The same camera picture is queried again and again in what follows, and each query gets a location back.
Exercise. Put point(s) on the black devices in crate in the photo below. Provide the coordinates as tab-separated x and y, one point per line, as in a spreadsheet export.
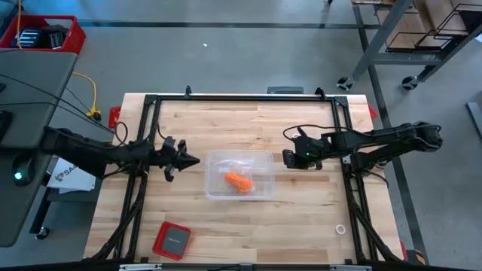
49	37

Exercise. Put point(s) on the black aluminium frame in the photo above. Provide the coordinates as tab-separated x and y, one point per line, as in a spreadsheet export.
244	98

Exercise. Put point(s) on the grey flat box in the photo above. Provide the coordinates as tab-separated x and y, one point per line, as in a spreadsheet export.
175	239

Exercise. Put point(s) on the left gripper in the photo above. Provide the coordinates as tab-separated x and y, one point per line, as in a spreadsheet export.
167	156

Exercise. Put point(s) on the silver rail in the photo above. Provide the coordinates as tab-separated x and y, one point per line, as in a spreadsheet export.
139	267

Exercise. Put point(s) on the red clamp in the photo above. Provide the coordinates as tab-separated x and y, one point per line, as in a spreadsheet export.
114	117
373	112

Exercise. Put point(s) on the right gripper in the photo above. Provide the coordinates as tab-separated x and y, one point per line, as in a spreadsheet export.
312	150

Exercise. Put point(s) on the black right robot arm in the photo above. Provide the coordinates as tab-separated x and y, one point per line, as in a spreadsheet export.
376	137

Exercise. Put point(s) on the grey desk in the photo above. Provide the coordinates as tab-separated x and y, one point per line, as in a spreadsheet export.
30	94

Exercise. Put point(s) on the white printed paper sheet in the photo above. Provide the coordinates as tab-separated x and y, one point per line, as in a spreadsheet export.
71	177

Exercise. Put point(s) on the cardboard boxes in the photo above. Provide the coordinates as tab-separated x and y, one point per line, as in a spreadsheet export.
410	26

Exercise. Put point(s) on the black desk caster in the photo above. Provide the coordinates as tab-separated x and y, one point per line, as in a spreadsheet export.
42	233

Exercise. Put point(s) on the red tray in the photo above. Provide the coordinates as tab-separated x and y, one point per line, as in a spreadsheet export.
158	246

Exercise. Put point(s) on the orange elastic bandage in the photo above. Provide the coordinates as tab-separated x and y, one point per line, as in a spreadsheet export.
239	182

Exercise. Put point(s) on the black caster wheel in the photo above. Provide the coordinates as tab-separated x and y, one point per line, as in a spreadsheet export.
344	83
409	83

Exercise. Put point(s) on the grey metal cart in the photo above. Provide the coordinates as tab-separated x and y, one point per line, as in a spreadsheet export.
376	37

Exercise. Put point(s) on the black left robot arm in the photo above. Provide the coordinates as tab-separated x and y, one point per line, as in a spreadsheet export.
94	152

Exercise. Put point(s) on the clear plastic container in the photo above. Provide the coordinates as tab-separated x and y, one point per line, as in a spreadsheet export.
263	188

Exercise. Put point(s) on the black computer mouse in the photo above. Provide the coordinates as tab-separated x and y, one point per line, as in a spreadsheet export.
22	171

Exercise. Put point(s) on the red plastic crate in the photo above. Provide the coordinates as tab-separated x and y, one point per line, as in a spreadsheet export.
77	37

